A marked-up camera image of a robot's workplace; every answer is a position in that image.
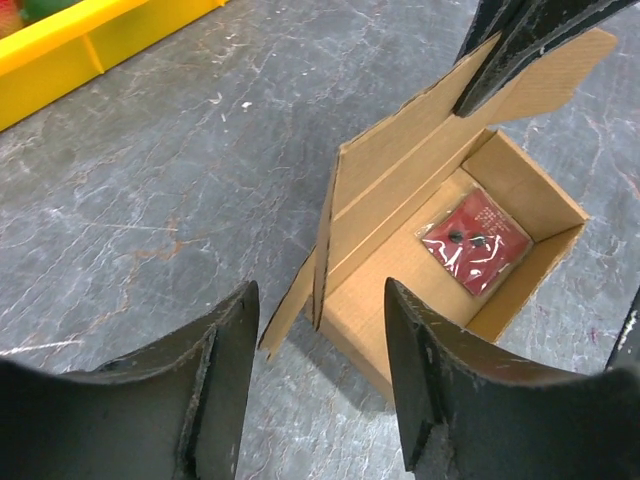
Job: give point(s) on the small red packet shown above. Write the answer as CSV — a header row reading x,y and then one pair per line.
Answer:
x,y
476,242

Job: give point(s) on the yellow plastic tray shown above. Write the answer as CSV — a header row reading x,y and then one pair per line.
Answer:
x,y
49,48

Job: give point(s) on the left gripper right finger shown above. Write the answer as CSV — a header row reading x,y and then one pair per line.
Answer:
x,y
467,409

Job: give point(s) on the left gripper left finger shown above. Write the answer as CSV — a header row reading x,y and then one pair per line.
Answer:
x,y
172,409

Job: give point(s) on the brown cardboard box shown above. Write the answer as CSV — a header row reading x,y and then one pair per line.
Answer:
x,y
399,179

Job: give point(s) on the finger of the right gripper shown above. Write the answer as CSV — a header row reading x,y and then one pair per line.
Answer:
x,y
528,30

